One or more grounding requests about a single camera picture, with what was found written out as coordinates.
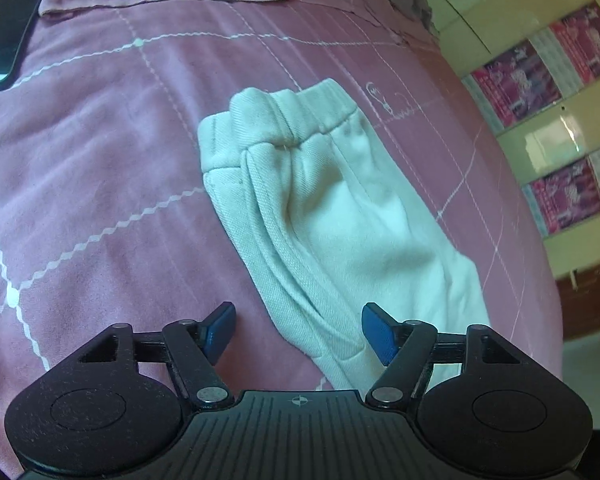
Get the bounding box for white pants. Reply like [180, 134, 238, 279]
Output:
[198, 79, 489, 392]

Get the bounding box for purple poster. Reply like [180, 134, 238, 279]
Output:
[522, 149, 600, 238]
[462, 1, 600, 136]

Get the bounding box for cream wardrobe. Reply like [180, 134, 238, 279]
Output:
[414, 0, 600, 281]

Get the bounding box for lower left purple poster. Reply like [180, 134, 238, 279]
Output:
[462, 1, 600, 136]

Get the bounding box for upper left purple poster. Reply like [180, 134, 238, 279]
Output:
[522, 149, 600, 238]

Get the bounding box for pink checked bedspread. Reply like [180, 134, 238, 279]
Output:
[0, 0, 562, 478]

